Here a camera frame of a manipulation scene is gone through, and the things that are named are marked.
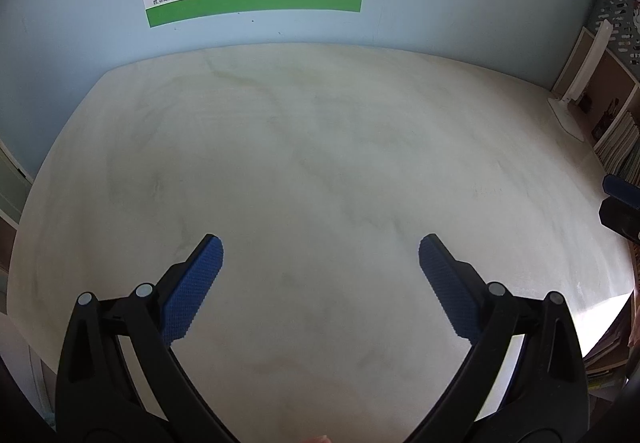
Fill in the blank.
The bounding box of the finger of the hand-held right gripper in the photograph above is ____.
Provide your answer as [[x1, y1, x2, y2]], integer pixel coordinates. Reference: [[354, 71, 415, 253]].
[[598, 197, 640, 240], [602, 174, 640, 204]]

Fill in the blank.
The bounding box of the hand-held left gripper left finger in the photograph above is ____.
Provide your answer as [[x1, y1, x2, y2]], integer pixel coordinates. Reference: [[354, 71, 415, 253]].
[[56, 234, 236, 443]]

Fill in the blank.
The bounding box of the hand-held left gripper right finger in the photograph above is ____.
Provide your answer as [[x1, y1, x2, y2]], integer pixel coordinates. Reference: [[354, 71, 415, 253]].
[[400, 233, 591, 443]]

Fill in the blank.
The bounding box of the row of thin magazines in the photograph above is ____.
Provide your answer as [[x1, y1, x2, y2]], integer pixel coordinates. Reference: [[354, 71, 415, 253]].
[[592, 110, 640, 184]]

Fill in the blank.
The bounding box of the white desk lamp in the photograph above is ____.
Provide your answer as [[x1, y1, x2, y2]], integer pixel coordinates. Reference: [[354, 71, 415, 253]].
[[547, 20, 613, 141]]

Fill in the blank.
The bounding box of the wooden bookshelf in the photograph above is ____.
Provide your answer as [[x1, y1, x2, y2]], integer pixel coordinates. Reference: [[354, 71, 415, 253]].
[[552, 26, 640, 389]]

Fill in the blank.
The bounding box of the stack of colourful books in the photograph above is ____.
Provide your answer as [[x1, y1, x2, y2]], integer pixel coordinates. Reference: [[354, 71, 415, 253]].
[[582, 243, 640, 389]]

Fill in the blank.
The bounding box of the pale cabinet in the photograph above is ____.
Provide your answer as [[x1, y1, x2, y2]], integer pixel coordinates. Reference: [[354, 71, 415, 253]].
[[0, 143, 35, 274]]

